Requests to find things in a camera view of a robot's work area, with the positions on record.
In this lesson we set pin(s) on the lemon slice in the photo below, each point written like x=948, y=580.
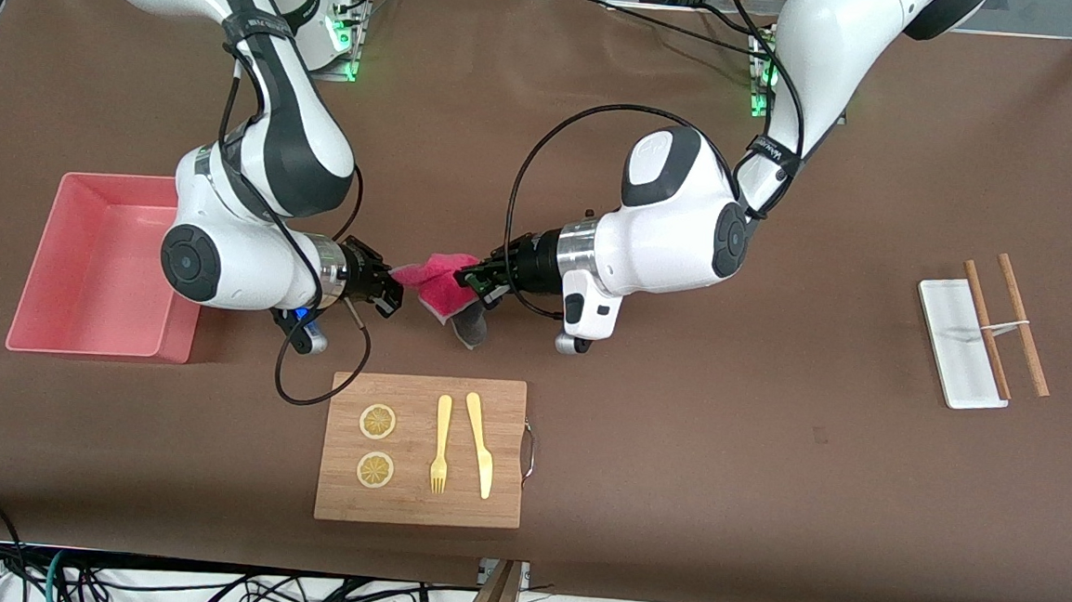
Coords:
x=375, y=470
x=378, y=422

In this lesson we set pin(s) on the pink and grey cloth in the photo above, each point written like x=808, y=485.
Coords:
x=439, y=286

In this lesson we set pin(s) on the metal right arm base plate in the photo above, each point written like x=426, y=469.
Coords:
x=351, y=57

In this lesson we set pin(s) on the yellow plastic knife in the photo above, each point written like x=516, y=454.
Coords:
x=481, y=447

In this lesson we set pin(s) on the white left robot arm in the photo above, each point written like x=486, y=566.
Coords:
x=671, y=225

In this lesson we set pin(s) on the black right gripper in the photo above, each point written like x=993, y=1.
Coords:
x=361, y=275

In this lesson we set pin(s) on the pink plastic bin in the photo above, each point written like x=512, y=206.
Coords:
x=91, y=264

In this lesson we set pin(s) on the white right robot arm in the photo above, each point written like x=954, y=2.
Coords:
x=250, y=256

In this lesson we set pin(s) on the yellow plastic fork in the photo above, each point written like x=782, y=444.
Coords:
x=443, y=426

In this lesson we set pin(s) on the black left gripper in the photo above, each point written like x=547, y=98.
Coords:
x=531, y=263

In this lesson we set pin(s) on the white rectangular tray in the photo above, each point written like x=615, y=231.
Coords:
x=952, y=345

